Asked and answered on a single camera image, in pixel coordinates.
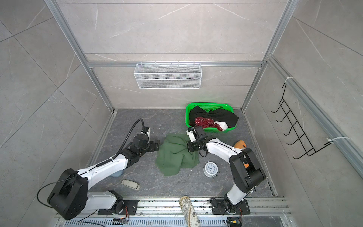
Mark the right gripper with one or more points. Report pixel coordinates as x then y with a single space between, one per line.
190 146

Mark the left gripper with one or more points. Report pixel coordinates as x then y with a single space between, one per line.
153 148

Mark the green skirt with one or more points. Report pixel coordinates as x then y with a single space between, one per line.
173 155

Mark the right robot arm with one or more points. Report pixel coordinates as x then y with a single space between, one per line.
246 170

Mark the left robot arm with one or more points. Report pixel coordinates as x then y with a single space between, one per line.
71 194

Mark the red polka dot skirt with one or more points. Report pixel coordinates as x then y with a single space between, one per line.
207 123

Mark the white garment in basket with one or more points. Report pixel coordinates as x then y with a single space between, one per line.
222 126

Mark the black skirt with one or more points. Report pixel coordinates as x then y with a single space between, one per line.
218 115

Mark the white alarm clock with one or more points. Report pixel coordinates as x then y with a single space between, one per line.
210 170

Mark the green plastic basket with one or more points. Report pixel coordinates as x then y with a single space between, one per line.
207 107

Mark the light blue cup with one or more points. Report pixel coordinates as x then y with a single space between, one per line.
117 174

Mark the orange plush toy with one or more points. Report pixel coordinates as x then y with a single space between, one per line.
240 145

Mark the beige remote control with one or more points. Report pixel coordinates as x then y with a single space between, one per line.
131 184

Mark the patterned rolled cloth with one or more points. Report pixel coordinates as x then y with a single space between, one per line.
189 213

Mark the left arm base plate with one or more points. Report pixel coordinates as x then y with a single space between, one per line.
125 207

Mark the white wire wall basket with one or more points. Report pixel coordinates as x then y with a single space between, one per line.
168 75

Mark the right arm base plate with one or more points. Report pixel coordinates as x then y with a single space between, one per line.
222 206

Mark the black wall hook rack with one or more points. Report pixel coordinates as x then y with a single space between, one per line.
296 129

